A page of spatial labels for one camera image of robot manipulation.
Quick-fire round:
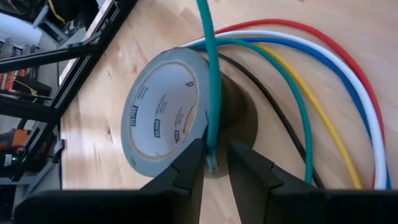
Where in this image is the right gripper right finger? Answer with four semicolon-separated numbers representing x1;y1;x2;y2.
228;139;328;224

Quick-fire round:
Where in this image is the wide tape roll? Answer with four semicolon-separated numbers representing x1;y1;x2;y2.
120;47;259;179

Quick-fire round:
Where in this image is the bundle of coloured cables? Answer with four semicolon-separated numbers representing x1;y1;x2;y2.
198;37;392;190

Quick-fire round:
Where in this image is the white cable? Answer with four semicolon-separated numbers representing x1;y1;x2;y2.
183;29;388;190

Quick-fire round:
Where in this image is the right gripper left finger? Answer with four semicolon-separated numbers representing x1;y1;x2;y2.
139;138;208;224

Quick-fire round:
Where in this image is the bundle of coloured wires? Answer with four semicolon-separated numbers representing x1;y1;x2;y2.
188;37;313;184
254;42;364;190

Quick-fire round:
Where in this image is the thin dark green cord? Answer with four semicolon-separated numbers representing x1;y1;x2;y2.
195;0;223;174

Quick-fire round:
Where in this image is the black cable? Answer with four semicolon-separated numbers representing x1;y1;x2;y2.
217;52;326;189

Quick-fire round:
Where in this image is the red cable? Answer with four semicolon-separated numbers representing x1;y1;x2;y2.
214;18;387;189

